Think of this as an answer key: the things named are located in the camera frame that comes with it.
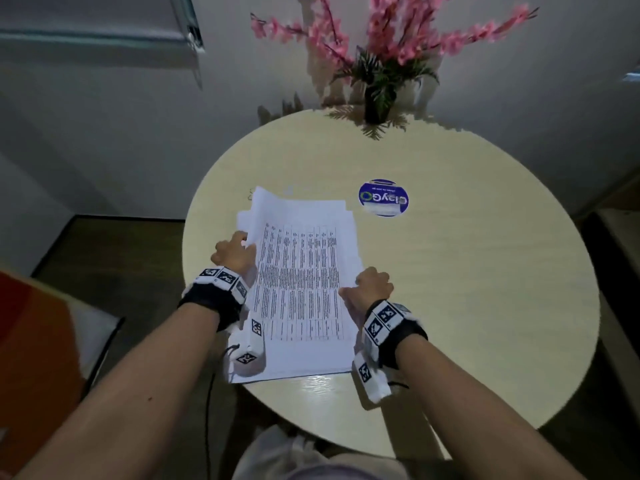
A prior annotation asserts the person's light clothing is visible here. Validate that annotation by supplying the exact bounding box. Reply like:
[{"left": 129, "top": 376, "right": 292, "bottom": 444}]
[{"left": 232, "top": 424, "right": 412, "bottom": 480}]

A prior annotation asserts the stack of white printed papers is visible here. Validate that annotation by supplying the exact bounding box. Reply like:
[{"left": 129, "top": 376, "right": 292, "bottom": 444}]
[{"left": 227, "top": 186, "right": 365, "bottom": 385}]

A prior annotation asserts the black marker-tagged left wristband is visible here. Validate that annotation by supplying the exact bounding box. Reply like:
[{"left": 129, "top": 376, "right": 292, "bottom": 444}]
[{"left": 178, "top": 266, "right": 250, "bottom": 331}]

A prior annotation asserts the pink artificial flower bouquet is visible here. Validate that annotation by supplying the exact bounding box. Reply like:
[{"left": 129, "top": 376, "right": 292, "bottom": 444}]
[{"left": 249, "top": 0, "right": 540, "bottom": 141}]

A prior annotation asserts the black marker-tagged right wristband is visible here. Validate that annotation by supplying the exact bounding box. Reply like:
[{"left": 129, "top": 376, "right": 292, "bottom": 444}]
[{"left": 362, "top": 299, "right": 429, "bottom": 371}]

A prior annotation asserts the black left camera cable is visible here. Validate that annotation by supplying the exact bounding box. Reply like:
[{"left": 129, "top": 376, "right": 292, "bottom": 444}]
[{"left": 203, "top": 344, "right": 242, "bottom": 480}]

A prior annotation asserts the person's left hand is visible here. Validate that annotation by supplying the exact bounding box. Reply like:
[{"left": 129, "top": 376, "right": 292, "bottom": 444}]
[{"left": 209, "top": 230, "right": 259, "bottom": 277}]

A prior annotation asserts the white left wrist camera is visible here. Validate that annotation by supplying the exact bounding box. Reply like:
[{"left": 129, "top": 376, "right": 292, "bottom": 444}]
[{"left": 227, "top": 318, "right": 267, "bottom": 379}]

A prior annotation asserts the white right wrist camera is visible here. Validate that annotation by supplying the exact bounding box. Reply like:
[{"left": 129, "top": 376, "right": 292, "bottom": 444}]
[{"left": 352, "top": 350, "right": 393, "bottom": 403}]

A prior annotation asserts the person's right hand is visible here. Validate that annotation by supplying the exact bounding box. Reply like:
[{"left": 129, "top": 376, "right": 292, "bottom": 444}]
[{"left": 338, "top": 267, "right": 395, "bottom": 328}]

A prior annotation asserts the person's right forearm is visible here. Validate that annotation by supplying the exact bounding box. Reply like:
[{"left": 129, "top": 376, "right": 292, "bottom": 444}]
[{"left": 395, "top": 334, "right": 587, "bottom": 480}]

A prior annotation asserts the person's left forearm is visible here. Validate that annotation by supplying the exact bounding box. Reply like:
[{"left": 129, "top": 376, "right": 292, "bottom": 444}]
[{"left": 13, "top": 302, "right": 222, "bottom": 480}]

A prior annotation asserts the orange chair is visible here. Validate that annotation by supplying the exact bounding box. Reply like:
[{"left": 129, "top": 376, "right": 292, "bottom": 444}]
[{"left": 0, "top": 269, "right": 126, "bottom": 477}]

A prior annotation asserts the black marker-tagged wristband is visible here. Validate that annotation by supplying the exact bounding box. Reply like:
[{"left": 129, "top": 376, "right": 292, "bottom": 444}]
[
  {"left": 178, "top": 266, "right": 250, "bottom": 331},
  {"left": 362, "top": 299, "right": 429, "bottom": 371}
]

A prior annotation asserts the black vase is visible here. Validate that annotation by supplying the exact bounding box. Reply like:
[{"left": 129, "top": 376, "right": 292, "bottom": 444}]
[{"left": 363, "top": 84, "right": 397, "bottom": 125}]

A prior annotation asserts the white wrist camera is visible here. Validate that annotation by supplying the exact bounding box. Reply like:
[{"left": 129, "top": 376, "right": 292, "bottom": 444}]
[
  {"left": 227, "top": 318, "right": 267, "bottom": 379},
  {"left": 352, "top": 350, "right": 393, "bottom": 403}
]

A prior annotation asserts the round blue sticker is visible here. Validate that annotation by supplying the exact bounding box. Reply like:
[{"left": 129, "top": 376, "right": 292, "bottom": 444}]
[{"left": 357, "top": 179, "right": 410, "bottom": 217}]

